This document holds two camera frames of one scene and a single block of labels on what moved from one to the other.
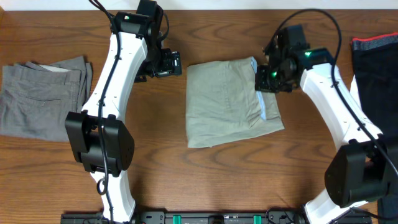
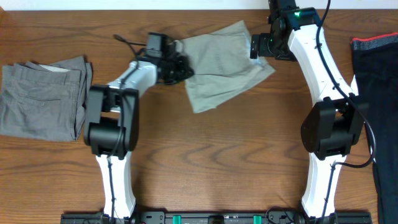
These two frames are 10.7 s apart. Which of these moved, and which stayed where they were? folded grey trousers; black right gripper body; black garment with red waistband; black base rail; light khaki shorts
Moved: light khaki shorts; black right gripper body
Stayed: folded grey trousers; black garment with red waistband; black base rail
